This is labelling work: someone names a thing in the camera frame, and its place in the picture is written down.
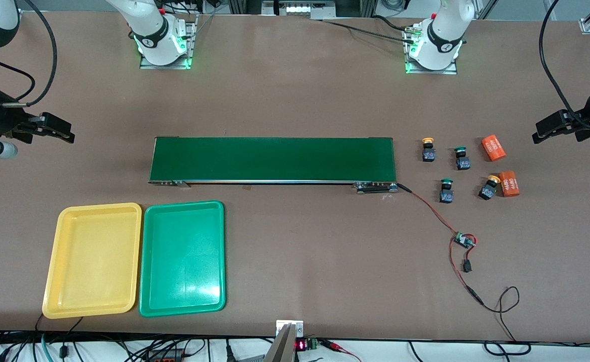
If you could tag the small green controller board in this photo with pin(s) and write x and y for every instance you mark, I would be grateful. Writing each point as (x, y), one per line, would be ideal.
(463, 240)

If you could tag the orange 4680 battery cylinder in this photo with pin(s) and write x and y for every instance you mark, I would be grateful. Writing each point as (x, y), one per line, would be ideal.
(509, 183)
(493, 148)

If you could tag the yellow plastic tray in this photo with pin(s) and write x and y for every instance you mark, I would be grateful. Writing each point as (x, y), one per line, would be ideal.
(94, 271)

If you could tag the green plastic tray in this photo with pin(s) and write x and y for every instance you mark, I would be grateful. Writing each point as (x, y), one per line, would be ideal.
(182, 271)

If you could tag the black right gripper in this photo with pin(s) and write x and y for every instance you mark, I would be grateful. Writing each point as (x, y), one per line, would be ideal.
(4, 122)

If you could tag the yellow push button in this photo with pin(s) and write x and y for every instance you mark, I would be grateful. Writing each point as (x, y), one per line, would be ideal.
(428, 152)
(488, 190)

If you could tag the red digit display module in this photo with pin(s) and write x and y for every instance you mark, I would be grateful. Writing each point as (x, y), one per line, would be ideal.
(302, 345)

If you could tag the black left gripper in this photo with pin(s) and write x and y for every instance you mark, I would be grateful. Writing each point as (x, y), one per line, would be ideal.
(589, 117)

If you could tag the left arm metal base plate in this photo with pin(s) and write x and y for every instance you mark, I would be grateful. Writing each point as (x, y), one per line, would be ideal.
(452, 71)

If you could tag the control box with indicator lights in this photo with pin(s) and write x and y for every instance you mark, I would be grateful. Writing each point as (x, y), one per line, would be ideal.
(295, 9)

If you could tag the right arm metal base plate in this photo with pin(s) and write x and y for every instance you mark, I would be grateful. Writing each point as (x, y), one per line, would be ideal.
(174, 67)

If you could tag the green conveyor belt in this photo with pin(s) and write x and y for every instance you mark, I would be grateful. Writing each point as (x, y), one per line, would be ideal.
(275, 161)

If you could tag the green push button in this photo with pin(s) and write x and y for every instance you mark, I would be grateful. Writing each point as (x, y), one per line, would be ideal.
(462, 162)
(446, 193)

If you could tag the grey metal camera bracket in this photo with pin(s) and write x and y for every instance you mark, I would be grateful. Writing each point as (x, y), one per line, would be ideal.
(282, 347)

